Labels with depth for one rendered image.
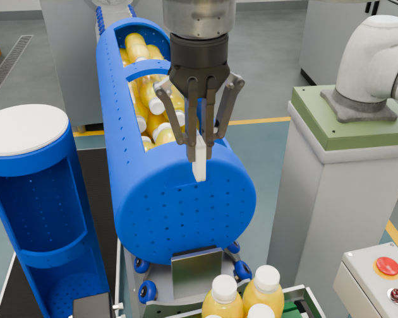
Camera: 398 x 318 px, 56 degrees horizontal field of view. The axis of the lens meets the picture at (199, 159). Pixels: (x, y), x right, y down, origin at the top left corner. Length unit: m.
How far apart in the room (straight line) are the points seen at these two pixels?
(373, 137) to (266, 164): 1.60
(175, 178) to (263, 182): 1.91
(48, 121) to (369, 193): 1.03
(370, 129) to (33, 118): 1.00
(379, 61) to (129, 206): 0.76
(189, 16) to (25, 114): 0.92
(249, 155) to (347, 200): 1.55
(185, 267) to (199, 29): 0.46
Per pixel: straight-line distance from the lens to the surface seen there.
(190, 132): 0.55
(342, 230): 1.42
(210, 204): 0.74
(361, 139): 1.17
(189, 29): 0.46
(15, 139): 1.18
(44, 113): 1.28
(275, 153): 2.84
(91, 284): 1.85
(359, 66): 1.16
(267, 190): 2.50
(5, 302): 1.94
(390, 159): 1.28
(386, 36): 1.14
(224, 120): 0.56
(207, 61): 0.48
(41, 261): 1.42
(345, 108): 1.22
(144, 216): 0.72
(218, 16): 0.46
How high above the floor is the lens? 1.63
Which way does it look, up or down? 37 degrees down
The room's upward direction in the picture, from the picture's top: straight up
